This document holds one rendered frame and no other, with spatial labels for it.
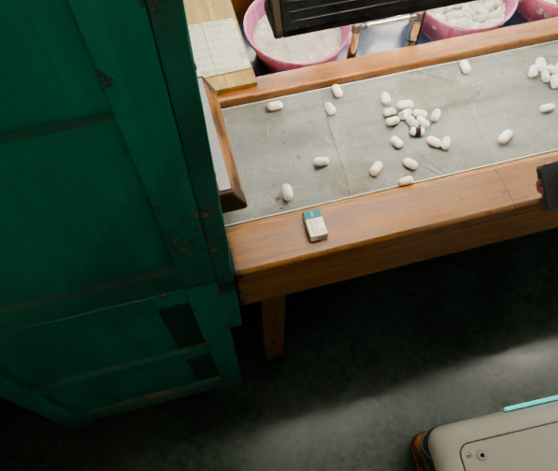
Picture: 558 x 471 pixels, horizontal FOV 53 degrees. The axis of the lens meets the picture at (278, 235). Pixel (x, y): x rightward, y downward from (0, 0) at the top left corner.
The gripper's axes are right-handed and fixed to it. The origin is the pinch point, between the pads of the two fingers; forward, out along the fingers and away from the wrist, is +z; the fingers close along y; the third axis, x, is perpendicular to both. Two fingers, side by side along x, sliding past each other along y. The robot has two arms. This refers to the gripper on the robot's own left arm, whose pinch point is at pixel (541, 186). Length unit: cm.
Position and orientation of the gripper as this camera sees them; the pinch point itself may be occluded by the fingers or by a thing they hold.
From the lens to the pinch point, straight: 96.5
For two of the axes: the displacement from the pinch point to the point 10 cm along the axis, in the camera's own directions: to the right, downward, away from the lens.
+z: -1.1, 0.0, 9.9
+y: -9.7, 2.0, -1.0
